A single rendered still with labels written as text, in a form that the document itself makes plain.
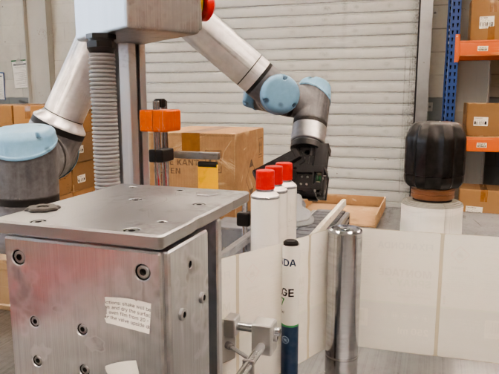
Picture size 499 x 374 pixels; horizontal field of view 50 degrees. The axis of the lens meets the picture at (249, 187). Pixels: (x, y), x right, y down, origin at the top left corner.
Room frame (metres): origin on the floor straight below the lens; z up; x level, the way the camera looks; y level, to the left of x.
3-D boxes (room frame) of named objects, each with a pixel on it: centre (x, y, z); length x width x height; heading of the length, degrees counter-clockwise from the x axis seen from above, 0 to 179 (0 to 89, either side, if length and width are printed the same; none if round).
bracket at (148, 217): (0.34, 0.07, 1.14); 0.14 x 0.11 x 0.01; 161
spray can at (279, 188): (0.99, -0.05, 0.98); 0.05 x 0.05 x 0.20
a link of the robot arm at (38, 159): (1.03, 0.43, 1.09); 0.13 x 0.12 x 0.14; 5
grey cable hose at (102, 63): (0.65, 0.18, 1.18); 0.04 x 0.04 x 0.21
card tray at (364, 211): (1.71, -0.30, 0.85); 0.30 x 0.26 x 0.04; 161
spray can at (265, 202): (0.93, -0.03, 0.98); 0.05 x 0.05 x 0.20
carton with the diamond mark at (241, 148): (1.52, 0.11, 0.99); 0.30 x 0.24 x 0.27; 165
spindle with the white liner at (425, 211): (0.75, -0.26, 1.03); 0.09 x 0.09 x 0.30
